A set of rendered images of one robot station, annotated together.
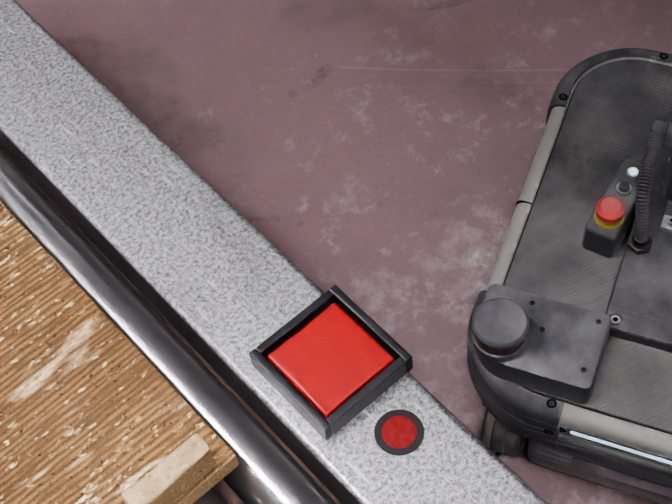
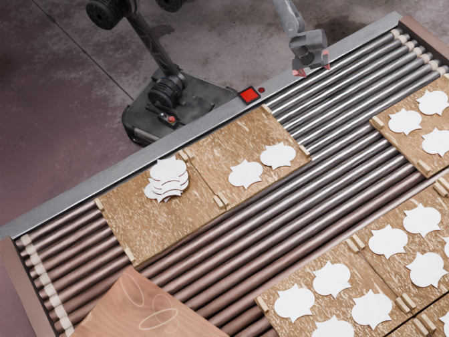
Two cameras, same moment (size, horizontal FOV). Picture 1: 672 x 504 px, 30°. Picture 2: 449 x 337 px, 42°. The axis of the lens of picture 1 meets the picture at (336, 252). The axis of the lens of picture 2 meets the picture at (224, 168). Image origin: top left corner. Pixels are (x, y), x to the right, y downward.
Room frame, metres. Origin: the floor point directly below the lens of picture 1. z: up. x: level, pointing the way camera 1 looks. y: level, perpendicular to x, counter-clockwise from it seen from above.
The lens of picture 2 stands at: (0.25, 1.69, 2.89)
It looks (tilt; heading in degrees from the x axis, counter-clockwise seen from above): 56 degrees down; 280
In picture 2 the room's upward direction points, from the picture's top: 10 degrees counter-clockwise
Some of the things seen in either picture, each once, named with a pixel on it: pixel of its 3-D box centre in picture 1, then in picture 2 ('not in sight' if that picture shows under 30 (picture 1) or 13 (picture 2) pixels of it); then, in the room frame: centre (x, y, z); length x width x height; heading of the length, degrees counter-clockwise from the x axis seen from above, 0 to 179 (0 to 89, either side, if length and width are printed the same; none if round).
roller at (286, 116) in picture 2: not in sight; (238, 144); (0.43, 0.26, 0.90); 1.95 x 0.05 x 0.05; 34
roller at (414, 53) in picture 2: not in sight; (244, 152); (0.40, 0.30, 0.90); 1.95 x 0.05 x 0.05; 34
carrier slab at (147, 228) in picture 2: not in sight; (159, 206); (0.74, 0.57, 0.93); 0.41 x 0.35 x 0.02; 35
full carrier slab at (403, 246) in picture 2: not in sight; (425, 243); (-0.26, 0.75, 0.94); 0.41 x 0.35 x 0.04; 34
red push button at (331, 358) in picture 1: (331, 361); (249, 95); (0.39, 0.01, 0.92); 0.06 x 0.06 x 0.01; 34
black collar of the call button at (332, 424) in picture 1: (331, 360); (249, 95); (0.39, 0.01, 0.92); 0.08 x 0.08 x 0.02; 34
